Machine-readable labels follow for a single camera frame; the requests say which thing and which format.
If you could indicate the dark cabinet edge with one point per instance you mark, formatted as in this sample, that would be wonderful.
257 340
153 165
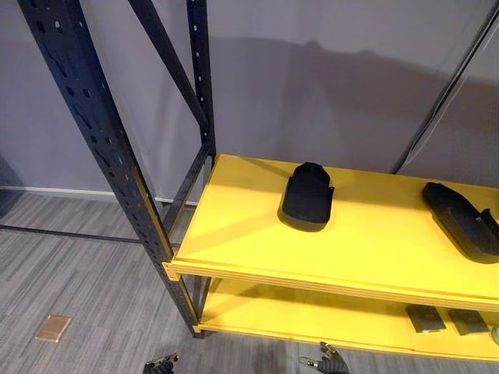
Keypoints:
8 187

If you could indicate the brass floor outlet cover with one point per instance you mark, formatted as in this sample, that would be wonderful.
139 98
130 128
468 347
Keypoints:
53 328

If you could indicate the dark blue metal shelf frame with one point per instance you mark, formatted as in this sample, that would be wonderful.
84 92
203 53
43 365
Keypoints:
102 137

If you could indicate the yellow shelf board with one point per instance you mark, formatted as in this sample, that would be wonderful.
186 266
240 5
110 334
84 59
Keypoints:
374 249
312 315

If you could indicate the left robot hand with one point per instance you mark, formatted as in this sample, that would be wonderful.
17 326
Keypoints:
161 365

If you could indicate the flat black rectangular part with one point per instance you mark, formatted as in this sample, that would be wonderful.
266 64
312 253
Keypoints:
468 322
425 319

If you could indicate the black sole-shaped plastic housing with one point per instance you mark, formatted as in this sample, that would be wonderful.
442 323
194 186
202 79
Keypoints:
460 226
306 198

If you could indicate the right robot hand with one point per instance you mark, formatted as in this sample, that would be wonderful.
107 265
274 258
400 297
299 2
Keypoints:
326 361

